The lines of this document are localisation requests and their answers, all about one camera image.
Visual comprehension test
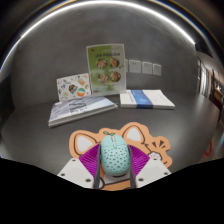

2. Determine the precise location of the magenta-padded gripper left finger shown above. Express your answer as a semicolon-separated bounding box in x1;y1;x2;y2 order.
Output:
56;143;102;190

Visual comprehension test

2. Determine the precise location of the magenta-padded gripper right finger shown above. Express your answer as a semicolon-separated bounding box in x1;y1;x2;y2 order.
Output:
127;143;172;189

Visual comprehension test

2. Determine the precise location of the teal spotted computer mouse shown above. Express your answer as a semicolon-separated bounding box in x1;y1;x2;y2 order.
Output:
99;134;131;177

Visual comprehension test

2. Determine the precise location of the orange corgi-shaped mouse pad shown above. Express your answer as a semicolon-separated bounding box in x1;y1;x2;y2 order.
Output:
68;121;174;192

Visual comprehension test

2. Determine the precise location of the red chair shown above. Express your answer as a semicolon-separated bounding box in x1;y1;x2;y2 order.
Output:
203;139;214;158

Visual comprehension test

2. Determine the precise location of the grey striped book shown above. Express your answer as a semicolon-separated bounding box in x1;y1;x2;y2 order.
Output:
48;96;119;128

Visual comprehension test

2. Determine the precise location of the white book with blue band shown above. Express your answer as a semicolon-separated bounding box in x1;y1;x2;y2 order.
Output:
119;89;176;110

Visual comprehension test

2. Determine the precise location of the small white patterned card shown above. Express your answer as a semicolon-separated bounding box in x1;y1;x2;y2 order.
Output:
56;72;92;102

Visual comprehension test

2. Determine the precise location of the dark-framed glass partition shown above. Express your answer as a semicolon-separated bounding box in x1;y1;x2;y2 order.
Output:
196;56;224;111

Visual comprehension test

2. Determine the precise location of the green food picture card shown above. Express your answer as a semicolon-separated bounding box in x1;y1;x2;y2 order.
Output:
85;43;127;97

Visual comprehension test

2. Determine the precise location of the curved ceiling light strip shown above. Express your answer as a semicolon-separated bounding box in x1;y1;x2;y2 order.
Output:
0;0;196;73

